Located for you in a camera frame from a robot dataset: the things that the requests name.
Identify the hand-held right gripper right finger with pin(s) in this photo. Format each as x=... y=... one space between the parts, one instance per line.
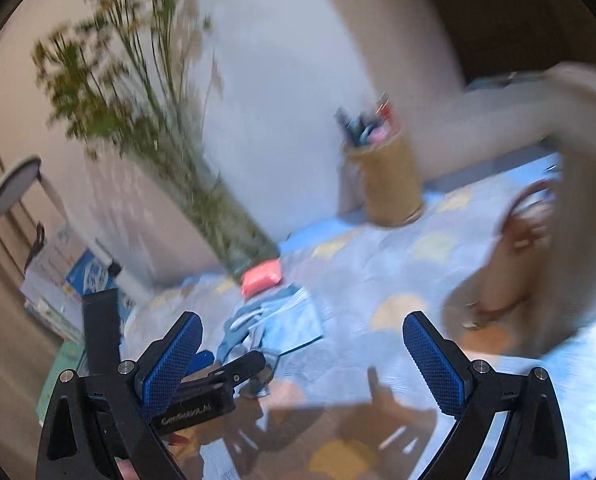
x=438 y=365

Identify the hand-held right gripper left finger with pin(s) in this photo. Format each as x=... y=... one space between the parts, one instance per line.
x=173 y=360

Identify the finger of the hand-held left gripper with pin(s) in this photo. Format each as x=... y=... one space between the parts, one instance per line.
x=100 y=330
x=238 y=372

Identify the blue face mask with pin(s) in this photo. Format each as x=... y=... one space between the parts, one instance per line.
x=293 y=325

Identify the blue grey cloth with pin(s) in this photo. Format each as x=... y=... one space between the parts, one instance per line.
x=240 y=325

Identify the white cardboard box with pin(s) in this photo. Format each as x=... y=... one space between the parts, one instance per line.
x=48 y=265

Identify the blue patterned tablecloth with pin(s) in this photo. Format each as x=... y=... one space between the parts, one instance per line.
x=378 y=270

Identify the clear glass vase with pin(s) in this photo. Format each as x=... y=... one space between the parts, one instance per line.
x=233 y=240

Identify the brown translucent cup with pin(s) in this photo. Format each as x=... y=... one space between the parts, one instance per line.
x=523 y=260

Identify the round white desk lamp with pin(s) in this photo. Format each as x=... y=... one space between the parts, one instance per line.
x=15 y=185

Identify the woven pen holder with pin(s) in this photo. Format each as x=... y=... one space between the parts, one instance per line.
x=388 y=185

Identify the beige cylindrical canister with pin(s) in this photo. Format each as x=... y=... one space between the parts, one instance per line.
x=583 y=240

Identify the bunch of pens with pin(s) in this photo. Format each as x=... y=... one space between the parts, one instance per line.
x=360 y=127

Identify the green leafy plant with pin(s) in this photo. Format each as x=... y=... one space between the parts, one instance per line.
x=143 y=60

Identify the black television screen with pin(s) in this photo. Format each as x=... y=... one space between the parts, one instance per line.
x=528 y=20

